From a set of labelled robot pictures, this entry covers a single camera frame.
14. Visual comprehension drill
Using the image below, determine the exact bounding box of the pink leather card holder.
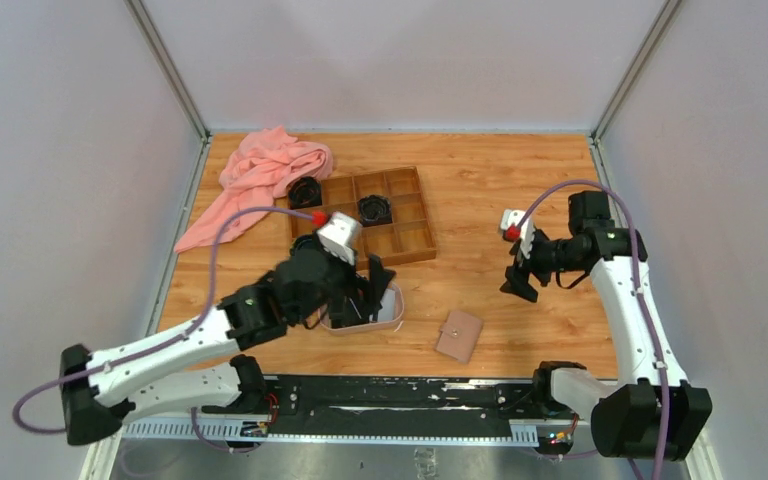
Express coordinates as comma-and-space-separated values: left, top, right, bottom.
435, 310, 484, 364

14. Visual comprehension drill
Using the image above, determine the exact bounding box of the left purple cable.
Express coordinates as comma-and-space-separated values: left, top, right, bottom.
11, 205, 329, 455

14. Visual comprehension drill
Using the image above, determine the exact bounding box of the black flower cup centre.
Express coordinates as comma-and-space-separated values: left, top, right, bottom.
357, 194, 393, 227

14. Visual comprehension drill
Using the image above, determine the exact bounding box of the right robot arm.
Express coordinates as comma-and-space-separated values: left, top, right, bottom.
499, 190, 713, 461

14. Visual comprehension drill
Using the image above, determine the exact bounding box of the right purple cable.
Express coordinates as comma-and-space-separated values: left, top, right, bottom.
504, 179, 673, 480

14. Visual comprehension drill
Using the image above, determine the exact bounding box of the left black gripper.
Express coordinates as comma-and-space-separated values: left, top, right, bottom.
292, 227, 396, 325

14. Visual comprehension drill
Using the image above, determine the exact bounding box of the black flower cup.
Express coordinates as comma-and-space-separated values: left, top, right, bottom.
290, 234, 317, 256
357, 194, 393, 227
287, 176, 323, 210

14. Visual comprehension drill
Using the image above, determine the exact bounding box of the purple cable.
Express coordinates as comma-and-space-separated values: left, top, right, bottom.
504, 179, 673, 480
11, 205, 329, 455

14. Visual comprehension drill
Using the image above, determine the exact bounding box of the pink oval tray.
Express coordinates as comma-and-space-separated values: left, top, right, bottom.
318, 283, 405, 336

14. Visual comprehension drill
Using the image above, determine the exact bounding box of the pink crumpled cloth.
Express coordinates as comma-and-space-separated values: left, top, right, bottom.
174, 126, 334, 253

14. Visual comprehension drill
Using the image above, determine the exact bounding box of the brown wooden divider tray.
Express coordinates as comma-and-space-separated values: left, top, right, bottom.
297, 166, 437, 270

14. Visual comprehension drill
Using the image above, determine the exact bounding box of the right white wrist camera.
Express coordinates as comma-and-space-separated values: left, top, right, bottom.
498, 209, 535, 259

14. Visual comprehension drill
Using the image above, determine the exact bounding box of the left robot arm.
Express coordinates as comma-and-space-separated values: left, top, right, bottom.
60, 249, 396, 446

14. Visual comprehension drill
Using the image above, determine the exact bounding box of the black flower cup rear left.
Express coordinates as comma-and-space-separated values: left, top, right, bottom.
287, 176, 323, 210

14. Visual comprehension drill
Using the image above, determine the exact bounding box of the black flower cup front left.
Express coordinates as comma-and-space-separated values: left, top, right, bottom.
290, 234, 317, 256

